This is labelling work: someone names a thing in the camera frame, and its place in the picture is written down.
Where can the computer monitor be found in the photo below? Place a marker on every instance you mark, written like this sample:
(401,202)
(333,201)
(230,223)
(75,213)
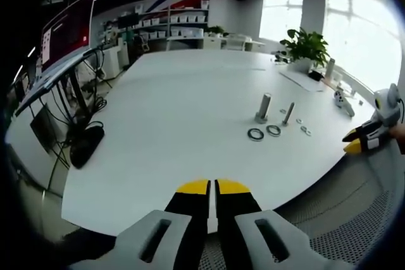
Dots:
(68,29)

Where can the white low cabinet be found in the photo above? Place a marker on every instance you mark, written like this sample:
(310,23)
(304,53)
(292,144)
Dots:
(221,42)

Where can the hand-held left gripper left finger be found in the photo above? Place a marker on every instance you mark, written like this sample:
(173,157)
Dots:
(152,238)

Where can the white paper sheet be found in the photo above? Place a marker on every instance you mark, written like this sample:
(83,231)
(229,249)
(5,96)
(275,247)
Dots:
(300,81)

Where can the grey monitor stand shelf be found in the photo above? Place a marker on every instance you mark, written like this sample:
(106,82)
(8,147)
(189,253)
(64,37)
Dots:
(47,82)

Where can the green potted plant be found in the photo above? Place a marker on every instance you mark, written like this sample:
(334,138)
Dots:
(308,47)

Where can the large dark metal washer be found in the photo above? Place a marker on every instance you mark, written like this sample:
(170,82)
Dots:
(250,135)

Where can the small green background plant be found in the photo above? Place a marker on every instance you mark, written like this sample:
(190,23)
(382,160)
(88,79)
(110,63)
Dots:
(216,30)

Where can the white handheld controller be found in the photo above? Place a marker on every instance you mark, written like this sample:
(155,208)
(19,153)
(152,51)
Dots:
(341,99)

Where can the shelving with white bins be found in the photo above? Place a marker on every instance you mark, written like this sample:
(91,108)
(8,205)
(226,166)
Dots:
(177,23)

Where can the grey mesh chair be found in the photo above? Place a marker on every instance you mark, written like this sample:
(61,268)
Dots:
(341,206)

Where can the thick metal threaded stud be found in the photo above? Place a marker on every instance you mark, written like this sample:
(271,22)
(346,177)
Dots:
(264,108)

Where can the thin metal threaded stud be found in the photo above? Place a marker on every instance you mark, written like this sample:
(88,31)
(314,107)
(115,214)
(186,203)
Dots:
(288,115)

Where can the white bottle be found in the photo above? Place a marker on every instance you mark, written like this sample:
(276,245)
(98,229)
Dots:
(330,68)

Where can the person's right hand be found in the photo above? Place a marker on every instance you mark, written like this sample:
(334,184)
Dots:
(398,131)

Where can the small black box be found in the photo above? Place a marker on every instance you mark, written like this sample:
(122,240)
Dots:
(315,76)

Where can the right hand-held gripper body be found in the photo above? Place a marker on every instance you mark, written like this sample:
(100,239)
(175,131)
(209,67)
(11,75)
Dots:
(387,107)

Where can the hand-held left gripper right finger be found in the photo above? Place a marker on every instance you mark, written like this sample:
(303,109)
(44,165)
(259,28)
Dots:
(272,235)

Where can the black elongated pad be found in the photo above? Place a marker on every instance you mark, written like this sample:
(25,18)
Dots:
(87,146)

